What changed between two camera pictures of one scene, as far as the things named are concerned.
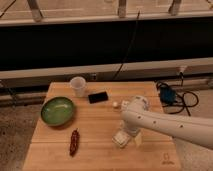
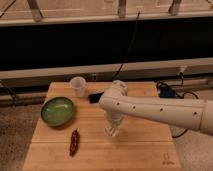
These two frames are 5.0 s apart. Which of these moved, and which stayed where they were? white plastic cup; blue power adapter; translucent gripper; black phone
Moved: translucent gripper
Stayed: black phone; white plastic cup; blue power adapter
